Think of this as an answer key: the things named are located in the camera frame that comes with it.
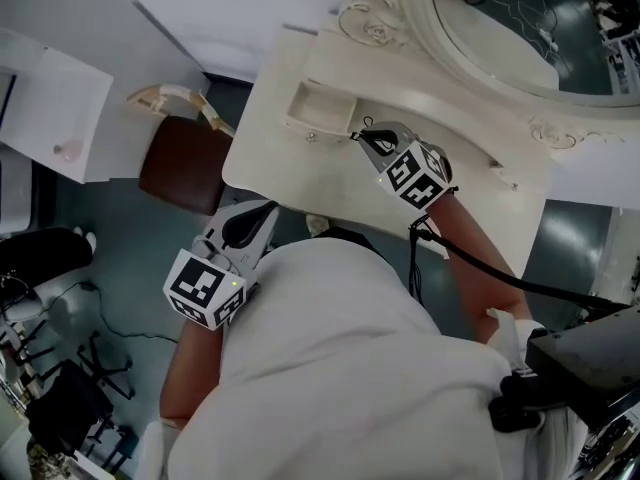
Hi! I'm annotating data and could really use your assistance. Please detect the wooden chair brown seat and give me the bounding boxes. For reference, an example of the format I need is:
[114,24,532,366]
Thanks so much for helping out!
[125,82,237,217]

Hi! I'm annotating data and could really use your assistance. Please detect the small white drawer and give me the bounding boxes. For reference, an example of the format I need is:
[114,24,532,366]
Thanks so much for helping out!
[284,80,359,144]

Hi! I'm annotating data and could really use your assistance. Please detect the person's white shirt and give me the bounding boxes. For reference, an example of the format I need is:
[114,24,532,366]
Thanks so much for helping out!
[144,237,591,480]

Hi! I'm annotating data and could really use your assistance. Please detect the cream ornate dressing table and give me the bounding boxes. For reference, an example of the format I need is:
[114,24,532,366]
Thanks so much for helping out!
[221,17,551,280]

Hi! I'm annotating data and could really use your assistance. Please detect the thin black floor cable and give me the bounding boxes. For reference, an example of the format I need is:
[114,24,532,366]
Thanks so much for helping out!
[37,280,180,344]

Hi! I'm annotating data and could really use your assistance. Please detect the person's white shoe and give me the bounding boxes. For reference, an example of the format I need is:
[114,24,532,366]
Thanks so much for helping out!
[305,213,331,237]

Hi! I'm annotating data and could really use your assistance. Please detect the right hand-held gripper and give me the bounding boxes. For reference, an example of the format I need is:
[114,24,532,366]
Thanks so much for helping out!
[358,121,459,213]

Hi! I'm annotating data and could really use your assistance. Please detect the black equipment box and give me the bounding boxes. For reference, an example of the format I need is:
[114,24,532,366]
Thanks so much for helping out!
[524,305,640,419]

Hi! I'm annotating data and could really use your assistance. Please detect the black office chair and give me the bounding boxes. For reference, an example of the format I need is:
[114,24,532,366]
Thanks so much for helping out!
[22,330,135,462]

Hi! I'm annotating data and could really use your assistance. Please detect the person's left forearm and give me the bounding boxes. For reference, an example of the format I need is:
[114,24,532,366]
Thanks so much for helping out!
[158,312,226,427]

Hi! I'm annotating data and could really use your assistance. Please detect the oval mirror white carved frame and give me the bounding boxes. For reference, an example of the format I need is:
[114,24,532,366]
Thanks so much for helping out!
[338,0,626,164]

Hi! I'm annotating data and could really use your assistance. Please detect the small black object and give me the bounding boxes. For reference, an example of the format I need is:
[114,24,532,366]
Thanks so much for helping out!
[348,115,376,143]

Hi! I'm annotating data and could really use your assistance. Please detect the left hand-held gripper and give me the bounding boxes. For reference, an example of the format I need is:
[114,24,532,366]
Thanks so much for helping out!
[163,200,279,330]

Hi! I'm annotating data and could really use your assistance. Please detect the thick black cable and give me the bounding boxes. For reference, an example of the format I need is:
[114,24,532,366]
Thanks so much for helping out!
[408,216,631,314]

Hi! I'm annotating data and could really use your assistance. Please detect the small pink bottle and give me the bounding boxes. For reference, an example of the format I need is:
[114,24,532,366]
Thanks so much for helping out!
[53,137,82,163]

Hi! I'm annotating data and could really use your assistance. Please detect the person's right forearm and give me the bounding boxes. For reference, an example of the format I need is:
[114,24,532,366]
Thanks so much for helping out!
[424,195,534,344]

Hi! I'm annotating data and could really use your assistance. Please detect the person's black trousers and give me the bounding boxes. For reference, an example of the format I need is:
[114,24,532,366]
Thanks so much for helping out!
[312,225,381,254]

